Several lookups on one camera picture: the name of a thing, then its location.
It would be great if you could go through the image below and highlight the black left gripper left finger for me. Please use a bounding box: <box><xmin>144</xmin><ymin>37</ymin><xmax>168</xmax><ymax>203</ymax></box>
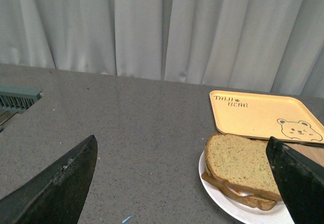
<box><xmin>1</xmin><ymin>135</ymin><xmax>98</xmax><ymax>223</ymax></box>

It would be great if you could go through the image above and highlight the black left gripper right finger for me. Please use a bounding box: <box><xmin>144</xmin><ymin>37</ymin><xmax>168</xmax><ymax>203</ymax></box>
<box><xmin>266</xmin><ymin>137</ymin><xmax>323</xmax><ymax>223</ymax></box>

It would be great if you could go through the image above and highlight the white plate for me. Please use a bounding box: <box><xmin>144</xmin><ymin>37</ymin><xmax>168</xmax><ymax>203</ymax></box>
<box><xmin>198</xmin><ymin>150</ymin><xmax>296</xmax><ymax>224</ymax></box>

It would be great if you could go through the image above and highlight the bread slice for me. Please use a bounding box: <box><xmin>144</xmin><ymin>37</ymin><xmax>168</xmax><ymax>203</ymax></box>
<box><xmin>205</xmin><ymin>133</ymin><xmax>282</xmax><ymax>201</ymax></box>
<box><xmin>201</xmin><ymin>171</ymin><xmax>277</xmax><ymax>211</ymax></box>

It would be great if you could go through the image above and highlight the bamboo cutting board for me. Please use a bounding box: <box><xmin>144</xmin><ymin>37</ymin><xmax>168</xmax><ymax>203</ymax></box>
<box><xmin>287</xmin><ymin>143</ymin><xmax>324</xmax><ymax>166</ymax></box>

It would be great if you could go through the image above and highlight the fried egg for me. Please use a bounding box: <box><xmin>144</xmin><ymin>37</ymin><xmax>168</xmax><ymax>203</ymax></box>
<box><xmin>205</xmin><ymin>166</ymin><xmax>254</xmax><ymax>197</ymax></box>

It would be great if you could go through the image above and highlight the yellow bear tray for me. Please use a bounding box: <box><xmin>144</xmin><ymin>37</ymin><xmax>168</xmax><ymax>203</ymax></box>
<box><xmin>210</xmin><ymin>91</ymin><xmax>323</xmax><ymax>144</ymax></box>

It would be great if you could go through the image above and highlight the grey-green slotted fixture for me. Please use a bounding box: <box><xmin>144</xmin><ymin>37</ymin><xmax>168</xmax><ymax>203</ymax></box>
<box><xmin>1</xmin><ymin>84</ymin><xmax>42</xmax><ymax>132</ymax></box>

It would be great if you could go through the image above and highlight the grey curtain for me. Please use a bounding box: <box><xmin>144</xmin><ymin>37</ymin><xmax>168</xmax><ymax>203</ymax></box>
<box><xmin>1</xmin><ymin>0</ymin><xmax>323</xmax><ymax>97</ymax></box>

